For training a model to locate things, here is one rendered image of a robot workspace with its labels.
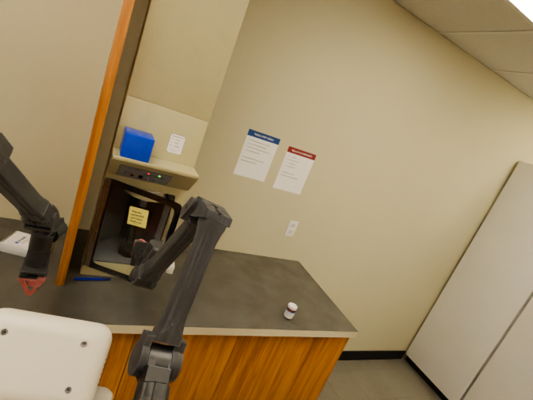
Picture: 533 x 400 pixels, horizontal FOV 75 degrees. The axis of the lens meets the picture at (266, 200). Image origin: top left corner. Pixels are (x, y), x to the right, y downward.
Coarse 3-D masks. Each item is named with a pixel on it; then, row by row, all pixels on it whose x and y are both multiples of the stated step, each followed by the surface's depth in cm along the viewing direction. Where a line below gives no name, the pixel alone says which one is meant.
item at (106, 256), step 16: (112, 192) 134; (128, 192) 134; (144, 192) 133; (112, 208) 136; (128, 208) 135; (144, 208) 135; (160, 208) 135; (176, 208) 135; (112, 224) 137; (128, 224) 137; (160, 224) 137; (176, 224) 136; (96, 240) 139; (112, 240) 139; (128, 240) 139; (160, 240) 139; (96, 256) 141; (112, 256) 141; (128, 256) 141; (112, 272) 143; (128, 272) 143
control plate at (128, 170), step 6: (120, 168) 127; (126, 168) 127; (132, 168) 127; (138, 168) 128; (120, 174) 131; (126, 174) 131; (132, 174) 131; (138, 174) 131; (144, 174) 131; (150, 174) 131; (156, 174) 132; (144, 180) 136; (150, 180) 136; (156, 180) 136; (162, 180) 136; (168, 180) 136
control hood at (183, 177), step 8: (112, 152) 127; (112, 160) 123; (120, 160) 122; (128, 160) 123; (136, 160) 125; (152, 160) 132; (160, 160) 136; (112, 168) 127; (144, 168) 128; (152, 168) 128; (160, 168) 128; (168, 168) 130; (176, 168) 134; (184, 168) 138; (192, 168) 143; (176, 176) 134; (184, 176) 134; (192, 176) 134; (160, 184) 140; (168, 184) 140; (176, 184) 140; (184, 184) 140; (192, 184) 140
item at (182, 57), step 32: (160, 0) 117; (192, 0) 121; (224, 0) 125; (160, 32) 121; (192, 32) 125; (224, 32) 129; (160, 64) 125; (192, 64) 129; (224, 64) 134; (160, 96) 129; (192, 96) 134
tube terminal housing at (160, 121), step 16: (128, 96) 125; (128, 112) 127; (144, 112) 129; (160, 112) 132; (176, 112) 134; (144, 128) 132; (160, 128) 134; (176, 128) 136; (192, 128) 138; (112, 144) 136; (160, 144) 136; (192, 144) 141; (176, 160) 141; (192, 160) 144; (112, 176) 134; (176, 192) 147; (96, 208) 139; (80, 272) 145; (96, 272) 147
